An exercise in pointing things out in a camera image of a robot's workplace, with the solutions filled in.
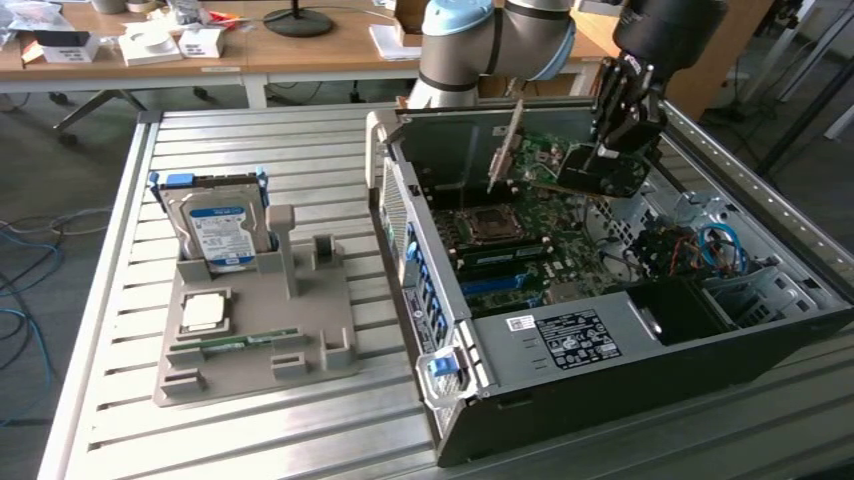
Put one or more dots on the small white labelled box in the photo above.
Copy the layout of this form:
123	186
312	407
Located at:
201	44

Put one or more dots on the black flat device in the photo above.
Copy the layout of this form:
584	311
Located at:
61	38

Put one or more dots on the white box with label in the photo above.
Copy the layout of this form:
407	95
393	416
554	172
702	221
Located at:
69	54

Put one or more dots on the metal CPU socket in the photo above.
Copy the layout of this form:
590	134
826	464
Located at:
490	225

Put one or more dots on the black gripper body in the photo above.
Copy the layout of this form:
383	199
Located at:
674	30

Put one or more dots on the grey cup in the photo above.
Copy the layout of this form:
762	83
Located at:
108	6

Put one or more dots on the white tape roll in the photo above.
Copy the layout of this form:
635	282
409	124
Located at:
153	42

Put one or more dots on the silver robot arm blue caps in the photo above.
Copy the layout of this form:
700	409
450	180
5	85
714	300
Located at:
460	60

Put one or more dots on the green RAM stick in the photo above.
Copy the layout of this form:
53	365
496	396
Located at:
233	342

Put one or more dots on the blue release latch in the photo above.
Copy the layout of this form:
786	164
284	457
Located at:
442	364

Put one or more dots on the hard disk with blue caddy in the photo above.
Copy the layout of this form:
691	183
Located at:
216	232

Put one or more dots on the graphics card with metal bracket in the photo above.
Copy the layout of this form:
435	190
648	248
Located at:
534	160

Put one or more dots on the black RAM stick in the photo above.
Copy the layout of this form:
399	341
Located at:
507	255

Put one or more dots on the brown cardboard box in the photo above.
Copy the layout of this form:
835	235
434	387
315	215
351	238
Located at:
408	15

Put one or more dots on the clear plastic bag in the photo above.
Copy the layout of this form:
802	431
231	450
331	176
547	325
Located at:
33	15

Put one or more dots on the beige tape roll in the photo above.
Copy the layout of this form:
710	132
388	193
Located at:
141	6

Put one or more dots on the black round lamp base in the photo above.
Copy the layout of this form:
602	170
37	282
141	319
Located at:
296	25

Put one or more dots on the wooden cabinet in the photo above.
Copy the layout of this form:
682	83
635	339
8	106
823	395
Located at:
680	95

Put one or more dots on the blue expansion slot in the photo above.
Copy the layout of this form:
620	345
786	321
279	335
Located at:
494	286

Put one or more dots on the grey power supply unit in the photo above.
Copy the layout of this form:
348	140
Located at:
534	350

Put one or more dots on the white table leg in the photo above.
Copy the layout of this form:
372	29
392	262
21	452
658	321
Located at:
841	122

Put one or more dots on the open black PC case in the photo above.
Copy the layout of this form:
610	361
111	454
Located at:
600	400

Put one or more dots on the orange red packets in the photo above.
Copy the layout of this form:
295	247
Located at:
227	20

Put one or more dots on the wooden office desk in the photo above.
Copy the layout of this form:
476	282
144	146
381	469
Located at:
320	50

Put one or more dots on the clear parts packet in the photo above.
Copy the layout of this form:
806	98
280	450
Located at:
181	11

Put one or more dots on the orange packet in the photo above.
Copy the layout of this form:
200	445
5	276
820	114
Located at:
29	52

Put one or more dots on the white paper stack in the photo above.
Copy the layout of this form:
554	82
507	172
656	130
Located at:
393	42

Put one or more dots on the silver disk bay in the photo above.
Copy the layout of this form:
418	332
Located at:
767	295

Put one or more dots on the flat white box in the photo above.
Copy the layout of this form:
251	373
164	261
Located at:
149	59

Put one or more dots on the grey plastic parts rack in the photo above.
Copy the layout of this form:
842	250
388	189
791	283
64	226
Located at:
267	310

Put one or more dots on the silver CPU chip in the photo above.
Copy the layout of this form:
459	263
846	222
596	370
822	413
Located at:
201	312

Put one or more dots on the green motherboard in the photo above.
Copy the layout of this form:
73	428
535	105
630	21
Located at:
567	240

